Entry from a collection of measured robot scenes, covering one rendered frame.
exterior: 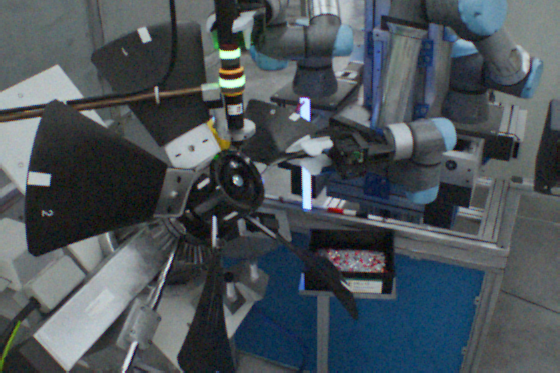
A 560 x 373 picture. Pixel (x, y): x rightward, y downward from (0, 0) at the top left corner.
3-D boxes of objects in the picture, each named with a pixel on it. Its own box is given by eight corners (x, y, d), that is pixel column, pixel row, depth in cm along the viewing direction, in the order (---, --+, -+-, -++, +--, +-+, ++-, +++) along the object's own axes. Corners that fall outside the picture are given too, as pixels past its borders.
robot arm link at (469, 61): (460, 73, 156) (464, 30, 149) (499, 84, 147) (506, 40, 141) (441, 83, 149) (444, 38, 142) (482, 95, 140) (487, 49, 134)
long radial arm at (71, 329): (116, 246, 100) (145, 226, 93) (142, 275, 102) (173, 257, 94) (9, 349, 78) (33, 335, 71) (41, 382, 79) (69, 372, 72)
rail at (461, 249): (199, 209, 162) (196, 187, 158) (205, 202, 165) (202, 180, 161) (503, 275, 129) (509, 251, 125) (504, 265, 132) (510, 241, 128)
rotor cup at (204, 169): (153, 214, 91) (194, 184, 83) (178, 158, 101) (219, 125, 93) (215, 258, 96) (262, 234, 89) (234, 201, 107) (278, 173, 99)
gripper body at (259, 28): (260, 51, 96) (276, 34, 106) (257, 6, 92) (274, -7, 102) (220, 50, 98) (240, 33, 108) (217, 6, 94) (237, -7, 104)
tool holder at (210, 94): (208, 145, 95) (202, 94, 90) (205, 128, 101) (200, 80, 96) (258, 138, 96) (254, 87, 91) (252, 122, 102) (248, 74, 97)
